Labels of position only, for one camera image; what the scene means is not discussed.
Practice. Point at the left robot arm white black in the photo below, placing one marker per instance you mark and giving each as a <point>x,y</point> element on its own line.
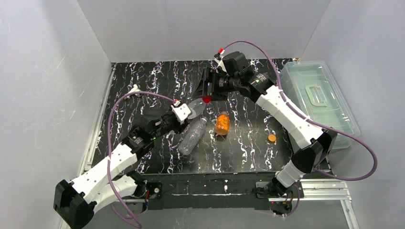
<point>77,201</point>

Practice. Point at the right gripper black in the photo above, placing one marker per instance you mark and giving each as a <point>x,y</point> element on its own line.
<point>208,83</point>

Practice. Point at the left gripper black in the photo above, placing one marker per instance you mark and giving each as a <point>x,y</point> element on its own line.
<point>176,119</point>

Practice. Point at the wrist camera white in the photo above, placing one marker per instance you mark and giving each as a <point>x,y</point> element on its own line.
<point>218,58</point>
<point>181,111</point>

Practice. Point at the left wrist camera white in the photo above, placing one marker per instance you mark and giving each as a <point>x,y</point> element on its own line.
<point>181,111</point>

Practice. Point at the red bottle cap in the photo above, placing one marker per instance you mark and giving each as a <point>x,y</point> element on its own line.
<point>206,99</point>

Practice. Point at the white pipe fitting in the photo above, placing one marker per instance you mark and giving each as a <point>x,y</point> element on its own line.
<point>135,88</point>

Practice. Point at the orange juice bottle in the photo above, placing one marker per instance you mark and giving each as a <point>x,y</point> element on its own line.
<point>222,125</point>

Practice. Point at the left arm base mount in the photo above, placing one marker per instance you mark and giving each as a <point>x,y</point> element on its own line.
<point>146,192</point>

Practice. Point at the clear plastic storage box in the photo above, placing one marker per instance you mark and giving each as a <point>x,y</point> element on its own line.
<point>313,89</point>

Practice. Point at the red label water bottle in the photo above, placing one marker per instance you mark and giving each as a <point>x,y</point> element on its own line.
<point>197,107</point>

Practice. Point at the clear plastic bottle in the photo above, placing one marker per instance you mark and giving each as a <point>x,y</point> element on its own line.
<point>193,136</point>

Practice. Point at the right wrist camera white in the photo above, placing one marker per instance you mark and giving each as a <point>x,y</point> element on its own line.
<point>218,58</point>

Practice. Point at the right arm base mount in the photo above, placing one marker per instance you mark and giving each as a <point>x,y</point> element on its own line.
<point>283,203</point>

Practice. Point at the orange bottle cap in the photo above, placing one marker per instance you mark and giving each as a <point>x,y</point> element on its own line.
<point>272,138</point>

